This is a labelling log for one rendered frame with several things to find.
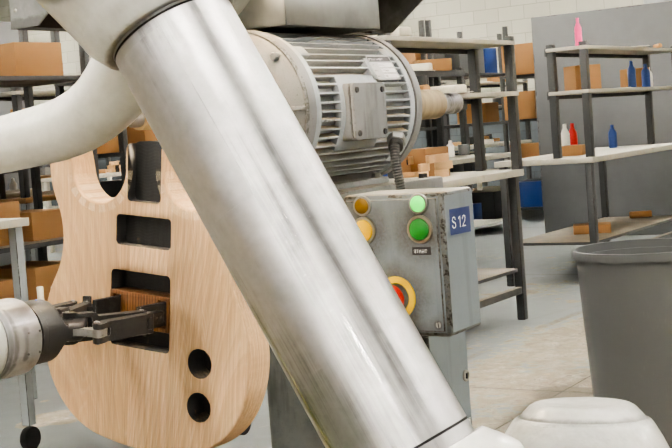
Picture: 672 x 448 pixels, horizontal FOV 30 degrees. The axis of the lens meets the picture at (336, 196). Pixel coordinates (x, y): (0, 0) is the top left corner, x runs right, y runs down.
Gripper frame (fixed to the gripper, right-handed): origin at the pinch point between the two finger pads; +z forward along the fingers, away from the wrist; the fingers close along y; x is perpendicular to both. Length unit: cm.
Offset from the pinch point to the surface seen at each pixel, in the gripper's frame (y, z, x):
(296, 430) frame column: -7, 47, -28
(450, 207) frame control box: 28.2, 31.9, 13.3
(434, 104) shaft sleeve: -6, 90, 26
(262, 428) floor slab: -191, 295, -115
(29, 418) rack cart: -265, 236, -110
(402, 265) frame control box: 22.4, 29.4, 4.9
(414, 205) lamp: 24.4, 28.6, 13.5
